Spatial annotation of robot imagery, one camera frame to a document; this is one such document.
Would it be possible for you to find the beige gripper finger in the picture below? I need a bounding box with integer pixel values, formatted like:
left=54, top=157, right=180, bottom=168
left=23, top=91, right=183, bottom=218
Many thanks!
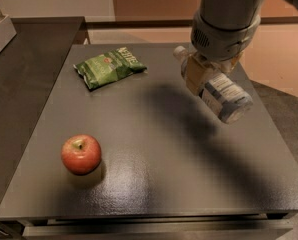
left=185, top=53, right=215, bottom=96
left=220, top=52, right=243, bottom=74

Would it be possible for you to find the blue plastic water bottle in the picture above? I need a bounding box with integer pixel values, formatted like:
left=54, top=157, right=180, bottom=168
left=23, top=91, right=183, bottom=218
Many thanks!
left=173, top=46, right=253, bottom=124

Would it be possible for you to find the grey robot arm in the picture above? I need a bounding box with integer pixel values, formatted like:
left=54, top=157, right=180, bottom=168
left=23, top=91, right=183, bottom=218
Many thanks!
left=185, top=0, right=298, bottom=96

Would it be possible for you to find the green chip bag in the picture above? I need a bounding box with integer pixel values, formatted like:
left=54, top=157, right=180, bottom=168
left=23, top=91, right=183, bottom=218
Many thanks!
left=74, top=47, right=147, bottom=90

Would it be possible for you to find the red apple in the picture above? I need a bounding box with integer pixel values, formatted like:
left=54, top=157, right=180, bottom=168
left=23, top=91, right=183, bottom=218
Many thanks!
left=61, top=134, right=101, bottom=175

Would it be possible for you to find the dark side table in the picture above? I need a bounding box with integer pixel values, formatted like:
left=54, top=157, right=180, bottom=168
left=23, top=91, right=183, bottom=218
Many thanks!
left=0, top=16, right=85, bottom=204

